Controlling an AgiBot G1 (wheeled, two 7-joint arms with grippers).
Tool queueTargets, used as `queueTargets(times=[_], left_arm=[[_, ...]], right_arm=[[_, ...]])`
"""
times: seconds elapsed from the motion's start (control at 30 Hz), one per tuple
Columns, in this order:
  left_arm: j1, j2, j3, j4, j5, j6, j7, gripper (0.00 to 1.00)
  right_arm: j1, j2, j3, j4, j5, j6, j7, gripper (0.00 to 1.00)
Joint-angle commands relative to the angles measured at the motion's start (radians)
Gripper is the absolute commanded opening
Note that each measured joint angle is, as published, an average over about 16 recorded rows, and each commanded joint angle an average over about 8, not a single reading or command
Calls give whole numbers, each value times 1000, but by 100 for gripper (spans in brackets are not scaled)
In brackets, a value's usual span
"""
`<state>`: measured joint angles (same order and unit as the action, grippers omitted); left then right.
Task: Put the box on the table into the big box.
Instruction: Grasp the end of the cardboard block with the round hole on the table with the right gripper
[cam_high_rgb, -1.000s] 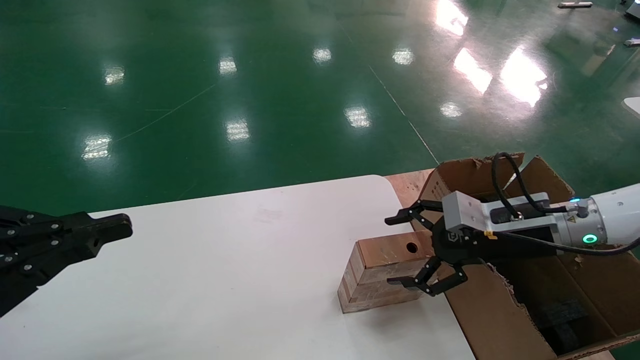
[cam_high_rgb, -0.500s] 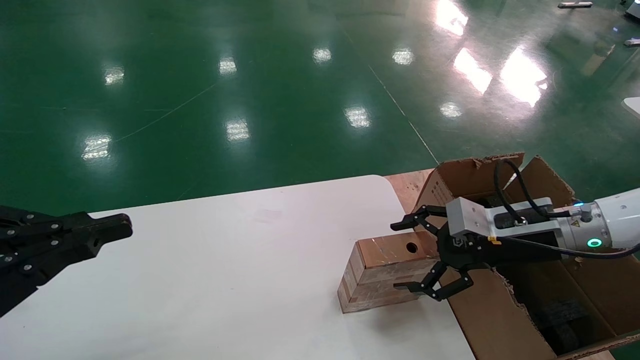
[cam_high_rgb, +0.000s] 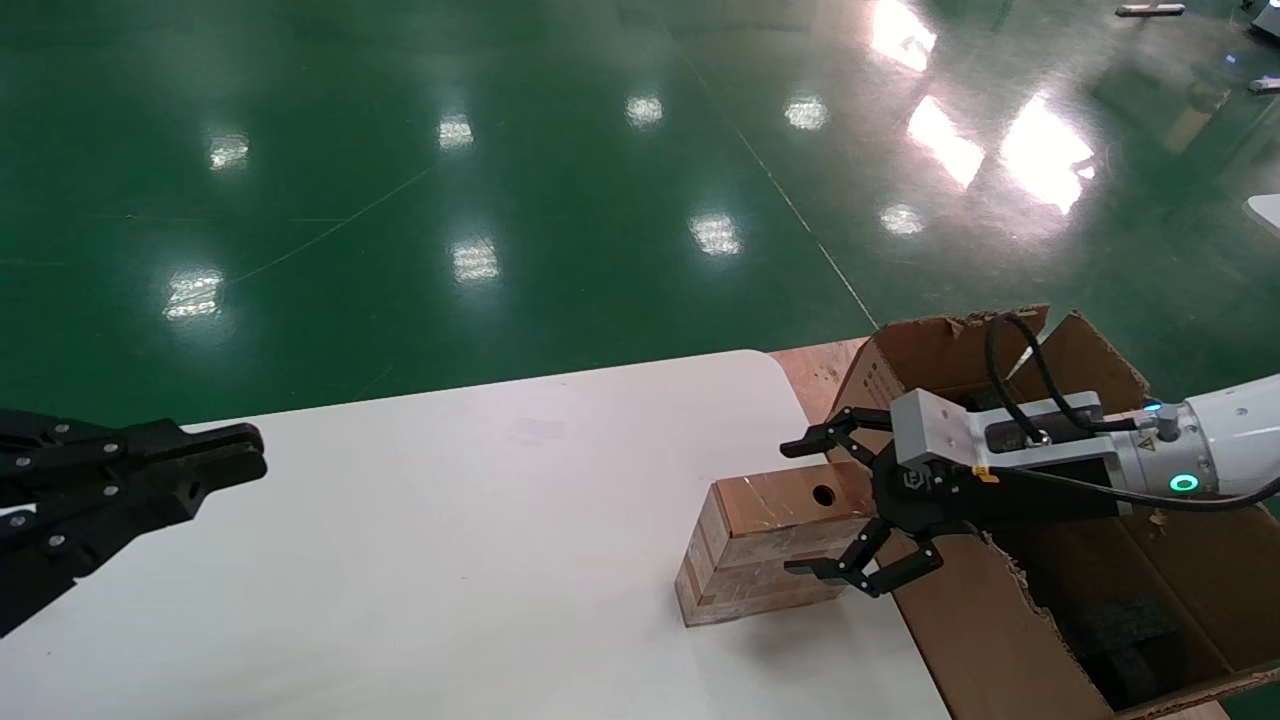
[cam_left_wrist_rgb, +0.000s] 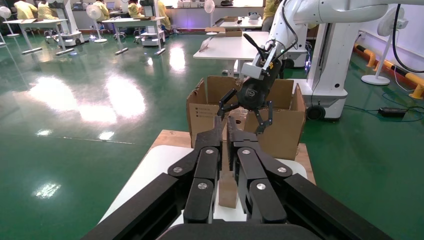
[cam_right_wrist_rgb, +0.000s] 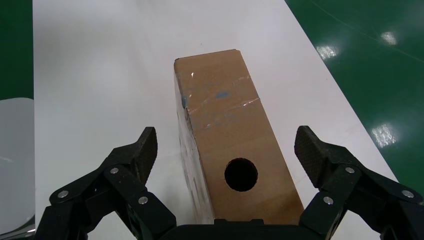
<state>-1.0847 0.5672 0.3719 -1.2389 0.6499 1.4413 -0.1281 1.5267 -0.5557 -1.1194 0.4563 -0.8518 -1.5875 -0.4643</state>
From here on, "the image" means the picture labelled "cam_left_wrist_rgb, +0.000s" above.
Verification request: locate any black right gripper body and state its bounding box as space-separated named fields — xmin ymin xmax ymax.
xmin=238 ymin=57 xmax=283 ymax=112

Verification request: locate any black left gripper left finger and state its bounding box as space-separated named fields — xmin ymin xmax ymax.
xmin=81 ymin=115 xmax=223 ymax=240

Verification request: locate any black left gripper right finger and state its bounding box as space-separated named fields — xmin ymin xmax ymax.
xmin=226 ymin=115 xmax=393 ymax=240

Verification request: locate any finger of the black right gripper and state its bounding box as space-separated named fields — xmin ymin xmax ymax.
xmin=253 ymin=100 xmax=275 ymax=136
xmin=216 ymin=87 xmax=240 ymax=126

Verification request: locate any small brown box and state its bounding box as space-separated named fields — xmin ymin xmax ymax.
xmin=227 ymin=107 xmax=249 ymax=133

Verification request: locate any big cardboard box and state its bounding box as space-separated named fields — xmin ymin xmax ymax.
xmin=186 ymin=75 xmax=307 ymax=162

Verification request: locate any flat cardboard box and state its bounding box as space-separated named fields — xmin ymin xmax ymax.
xmin=204 ymin=26 xmax=244 ymax=38

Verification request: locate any small tan block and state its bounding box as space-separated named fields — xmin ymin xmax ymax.
xmin=217 ymin=145 xmax=240 ymax=210

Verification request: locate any wooden platform board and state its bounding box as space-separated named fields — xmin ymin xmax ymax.
xmin=145 ymin=129 xmax=317 ymax=186

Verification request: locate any white work table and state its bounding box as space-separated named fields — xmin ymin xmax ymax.
xmin=101 ymin=16 xmax=167 ymax=56
xmin=193 ymin=30 xmax=271 ymax=79
xmin=2 ymin=18 xmax=76 ymax=56
xmin=214 ymin=16 xmax=265 ymax=33

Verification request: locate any white robot torso column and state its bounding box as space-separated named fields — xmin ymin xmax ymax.
xmin=306 ymin=21 xmax=349 ymax=121

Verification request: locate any person in yellow coat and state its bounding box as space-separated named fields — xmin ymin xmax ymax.
xmin=127 ymin=0 xmax=146 ymax=18
xmin=262 ymin=0 xmax=283 ymax=32
xmin=13 ymin=0 xmax=39 ymax=20
xmin=93 ymin=0 xmax=111 ymax=21
xmin=37 ymin=0 xmax=59 ymax=20
xmin=157 ymin=0 xmax=172 ymax=31

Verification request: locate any white standing fan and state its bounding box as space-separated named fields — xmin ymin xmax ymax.
xmin=202 ymin=0 xmax=219 ymax=36
xmin=0 ymin=5 xmax=21 ymax=38
xmin=86 ymin=3 xmax=108 ymax=44
xmin=360 ymin=5 xmax=411 ymax=86

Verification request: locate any white wheeled robot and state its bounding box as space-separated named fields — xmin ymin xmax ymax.
xmin=46 ymin=0 xmax=86 ymax=48
xmin=139 ymin=0 xmax=166 ymax=47

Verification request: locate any black power adapter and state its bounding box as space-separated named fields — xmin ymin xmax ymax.
xmin=377 ymin=106 xmax=408 ymax=118

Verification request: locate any yellow black floor barrier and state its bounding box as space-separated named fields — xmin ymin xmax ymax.
xmin=352 ymin=43 xmax=424 ymax=100

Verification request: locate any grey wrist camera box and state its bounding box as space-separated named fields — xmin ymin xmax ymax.
xmin=241 ymin=39 xmax=277 ymax=81

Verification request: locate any black braided cable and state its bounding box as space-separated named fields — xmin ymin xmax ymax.
xmin=243 ymin=33 xmax=268 ymax=62

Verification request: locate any thick smooth black cable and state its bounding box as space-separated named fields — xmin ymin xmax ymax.
xmin=273 ymin=0 xmax=299 ymax=59

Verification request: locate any thin floor cable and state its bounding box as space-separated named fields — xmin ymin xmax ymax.
xmin=343 ymin=92 xmax=424 ymax=123

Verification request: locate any black hanging cable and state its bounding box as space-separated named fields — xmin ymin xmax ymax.
xmin=391 ymin=3 xmax=424 ymax=74

